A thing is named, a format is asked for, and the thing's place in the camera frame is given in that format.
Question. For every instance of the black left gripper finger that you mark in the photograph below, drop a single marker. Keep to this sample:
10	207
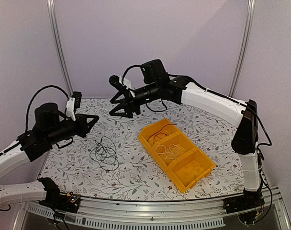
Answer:
86	116
89	124

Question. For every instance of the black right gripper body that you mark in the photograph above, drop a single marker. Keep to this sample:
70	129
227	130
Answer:
153	95

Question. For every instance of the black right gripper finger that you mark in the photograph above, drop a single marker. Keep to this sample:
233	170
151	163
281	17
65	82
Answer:
121	112
119	98

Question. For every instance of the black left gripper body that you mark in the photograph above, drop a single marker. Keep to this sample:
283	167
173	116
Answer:
58	134

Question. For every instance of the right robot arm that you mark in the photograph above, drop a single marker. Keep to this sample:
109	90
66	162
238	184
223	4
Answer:
141	84

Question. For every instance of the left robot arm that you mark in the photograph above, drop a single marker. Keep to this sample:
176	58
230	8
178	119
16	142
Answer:
51	127

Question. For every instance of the floral table cloth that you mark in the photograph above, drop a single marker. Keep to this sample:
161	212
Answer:
111	162

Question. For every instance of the yellow three-compartment bin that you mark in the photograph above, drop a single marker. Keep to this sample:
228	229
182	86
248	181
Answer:
180	159

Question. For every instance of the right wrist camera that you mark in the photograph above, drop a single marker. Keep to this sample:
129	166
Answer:
122	84

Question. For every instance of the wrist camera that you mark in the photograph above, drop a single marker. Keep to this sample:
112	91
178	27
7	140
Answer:
73	103
122	84

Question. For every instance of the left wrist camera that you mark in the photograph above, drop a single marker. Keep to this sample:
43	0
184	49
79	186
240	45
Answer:
73	103

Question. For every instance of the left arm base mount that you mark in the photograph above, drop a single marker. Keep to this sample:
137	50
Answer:
56	200

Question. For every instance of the left rear aluminium post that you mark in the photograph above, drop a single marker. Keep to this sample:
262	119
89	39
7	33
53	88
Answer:
57	40

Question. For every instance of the aluminium post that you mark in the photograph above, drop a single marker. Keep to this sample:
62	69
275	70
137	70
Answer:
243	47
57	40

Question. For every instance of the right rear aluminium post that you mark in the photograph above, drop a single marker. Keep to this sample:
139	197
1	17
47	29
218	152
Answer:
243	47

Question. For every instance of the aluminium front rail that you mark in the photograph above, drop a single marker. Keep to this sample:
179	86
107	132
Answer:
198	214

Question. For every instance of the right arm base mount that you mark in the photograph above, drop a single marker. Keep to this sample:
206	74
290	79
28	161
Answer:
250	203

